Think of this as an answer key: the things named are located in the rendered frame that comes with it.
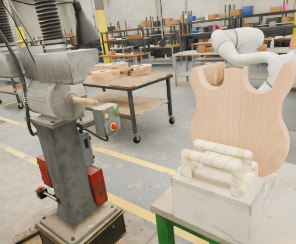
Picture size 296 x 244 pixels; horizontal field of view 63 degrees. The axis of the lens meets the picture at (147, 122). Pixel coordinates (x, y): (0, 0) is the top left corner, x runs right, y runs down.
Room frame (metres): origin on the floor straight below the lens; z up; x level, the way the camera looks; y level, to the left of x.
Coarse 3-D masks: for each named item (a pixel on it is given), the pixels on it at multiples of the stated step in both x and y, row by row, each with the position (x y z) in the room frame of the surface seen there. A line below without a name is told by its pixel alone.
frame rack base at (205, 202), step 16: (176, 176) 0.71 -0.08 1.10; (192, 176) 0.70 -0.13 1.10; (208, 176) 0.69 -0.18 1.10; (224, 176) 0.68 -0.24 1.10; (176, 192) 0.70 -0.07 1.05; (192, 192) 0.66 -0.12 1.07; (208, 192) 0.62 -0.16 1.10; (224, 192) 0.60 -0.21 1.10; (256, 192) 0.59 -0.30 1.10; (176, 208) 0.70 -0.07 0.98; (192, 208) 0.66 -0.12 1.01; (208, 208) 0.62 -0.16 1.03; (224, 208) 0.58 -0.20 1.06; (240, 208) 0.55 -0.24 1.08; (256, 208) 0.58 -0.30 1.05; (192, 224) 0.66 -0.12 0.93; (208, 224) 0.62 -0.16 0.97; (224, 224) 0.58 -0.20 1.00; (240, 224) 0.55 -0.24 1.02; (256, 224) 0.59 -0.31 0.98; (240, 240) 0.55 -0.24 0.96
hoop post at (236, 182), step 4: (232, 172) 0.58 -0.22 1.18; (236, 172) 0.57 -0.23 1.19; (240, 172) 0.57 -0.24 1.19; (232, 176) 0.58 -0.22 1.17; (236, 176) 0.57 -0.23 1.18; (240, 176) 0.57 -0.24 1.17; (232, 180) 0.58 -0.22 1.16; (236, 180) 0.57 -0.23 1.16; (240, 180) 0.57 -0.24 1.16; (232, 184) 0.58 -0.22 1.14; (236, 184) 0.57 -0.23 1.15; (240, 184) 0.57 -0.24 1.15; (232, 188) 0.58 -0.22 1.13; (236, 188) 0.57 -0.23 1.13; (232, 192) 0.58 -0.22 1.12; (232, 196) 0.58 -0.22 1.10; (236, 196) 0.57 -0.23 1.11; (240, 196) 0.57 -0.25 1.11
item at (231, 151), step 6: (198, 144) 0.74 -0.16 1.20; (204, 144) 0.73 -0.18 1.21; (210, 144) 0.72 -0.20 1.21; (216, 144) 0.71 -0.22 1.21; (222, 144) 0.70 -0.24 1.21; (210, 150) 0.71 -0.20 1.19; (216, 150) 0.70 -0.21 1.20; (222, 150) 0.68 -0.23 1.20; (228, 150) 0.67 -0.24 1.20; (234, 150) 0.66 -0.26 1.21; (240, 150) 0.66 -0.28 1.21; (246, 150) 0.65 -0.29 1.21; (234, 156) 0.66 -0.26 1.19; (240, 156) 0.65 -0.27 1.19; (246, 156) 0.64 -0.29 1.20
